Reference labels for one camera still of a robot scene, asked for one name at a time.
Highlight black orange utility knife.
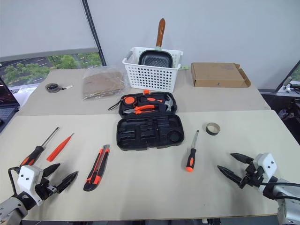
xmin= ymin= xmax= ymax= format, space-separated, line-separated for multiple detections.
xmin=83 ymin=144 xmax=111 ymax=192

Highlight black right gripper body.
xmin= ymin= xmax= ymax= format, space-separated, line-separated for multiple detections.
xmin=239 ymin=160 xmax=267 ymax=190

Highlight dark frame under table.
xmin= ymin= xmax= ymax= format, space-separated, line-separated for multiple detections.
xmin=140 ymin=218 xmax=222 ymax=225

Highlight orange test pen screwdriver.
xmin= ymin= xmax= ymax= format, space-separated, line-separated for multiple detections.
xmin=46 ymin=133 xmax=75 ymax=162

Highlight round black reel with tag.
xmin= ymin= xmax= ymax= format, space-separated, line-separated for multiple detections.
xmin=45 ymin=82 xmax=74 ymax=94

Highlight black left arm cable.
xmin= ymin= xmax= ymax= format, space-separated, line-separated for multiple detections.
xmin=8 ymin=166 xmax=23 ymax=196

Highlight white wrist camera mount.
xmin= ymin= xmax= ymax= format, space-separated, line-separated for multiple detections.
xmin=254 ymin=153 xmax=278 ymax=192
xmin=17 ymin=165 xmax=45 ymax=207

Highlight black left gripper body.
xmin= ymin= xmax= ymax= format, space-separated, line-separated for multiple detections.
xmin=35 ymin=177 xmax=59 ymax=201

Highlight long shaft black orange screwdriver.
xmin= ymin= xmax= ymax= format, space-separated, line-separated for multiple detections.
xmin=20 ymin=127 xmax=60 ymax=167

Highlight black window frame post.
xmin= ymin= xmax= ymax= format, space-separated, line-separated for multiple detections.
xmin=82 ymin=0 xmax=107 ymax=67

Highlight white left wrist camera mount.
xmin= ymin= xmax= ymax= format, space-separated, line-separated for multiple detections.
xmin=17 ymin=165 xmax=45 ymax=207

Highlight dark cluttered side desk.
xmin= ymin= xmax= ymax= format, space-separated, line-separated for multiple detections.
xmin=257 ymin=76 xmax=300 ymax=122

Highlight flat brown cardboard box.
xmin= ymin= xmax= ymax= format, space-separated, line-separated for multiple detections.
xmin=190 ymin=62 xmax=252 ymax=88

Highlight clear bag of brown sheets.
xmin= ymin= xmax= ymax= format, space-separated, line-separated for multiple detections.
xmin=81 ymin=66 xmax=126 ymax=101

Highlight orange handled pliers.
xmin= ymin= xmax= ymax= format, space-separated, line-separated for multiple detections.
xmin=123 ymin=105 xmax=156 ymax=115

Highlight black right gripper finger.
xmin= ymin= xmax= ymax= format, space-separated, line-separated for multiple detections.
xmin=230 ymin=152 xmax=255 ymax=165
xmin=217 ymin=165 xmax=243 ymax=185

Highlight black orange claw hammer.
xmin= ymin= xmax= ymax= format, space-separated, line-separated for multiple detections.
xmin=138 ymin=93 xmax=178 ymax=113

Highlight white perforated plastic basket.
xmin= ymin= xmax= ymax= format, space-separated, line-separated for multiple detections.
xmin=122 ymin=46 xmax=184 ymax=92

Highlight dark laptop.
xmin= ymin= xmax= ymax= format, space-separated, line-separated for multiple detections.
xmin=0 ymin=76 xmax=21 ymax=133

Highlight black tool case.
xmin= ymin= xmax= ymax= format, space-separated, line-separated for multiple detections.
xmin=116 ymin=90 xmax=185 ymax=151

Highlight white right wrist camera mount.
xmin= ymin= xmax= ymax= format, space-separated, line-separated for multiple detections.
xmin=254 ymin=153 xmax=278 ymax=192

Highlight short black orange screwdriver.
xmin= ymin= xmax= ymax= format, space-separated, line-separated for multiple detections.
xmin=185 ymin=130 xmax=199 ymax=173

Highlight orange black tape measure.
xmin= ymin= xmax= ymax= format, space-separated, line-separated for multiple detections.
xmin=108 ymin=96 xmax=135 ymax=111

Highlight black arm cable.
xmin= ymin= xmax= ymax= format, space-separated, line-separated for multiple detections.
xmin=261 ymin=181 xmax=300 ymax=201
xmin=8 ymin=166 xmax=23 ymax=196

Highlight dark tape roll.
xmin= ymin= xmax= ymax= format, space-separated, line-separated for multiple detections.
xmin=205 ymin=122 xmax=221 ymax=136

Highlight white roller blind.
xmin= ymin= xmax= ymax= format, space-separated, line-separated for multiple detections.
xmin=0 ymin=0 xmax=99 ymax=59

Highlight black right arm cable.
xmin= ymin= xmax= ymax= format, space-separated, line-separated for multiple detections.
xmin=261 ymin=181 xmax=300 ymax=201

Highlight black pan with wooden handle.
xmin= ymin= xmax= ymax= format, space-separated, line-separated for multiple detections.
xmin=138 ymin=18 xmax=173 ymax=68

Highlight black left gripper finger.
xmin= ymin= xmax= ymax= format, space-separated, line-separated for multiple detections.
xmin=56 ymin=171 xmax=79 ymax=194
xmin=43 ymin=163 xmax=61 ymax=178

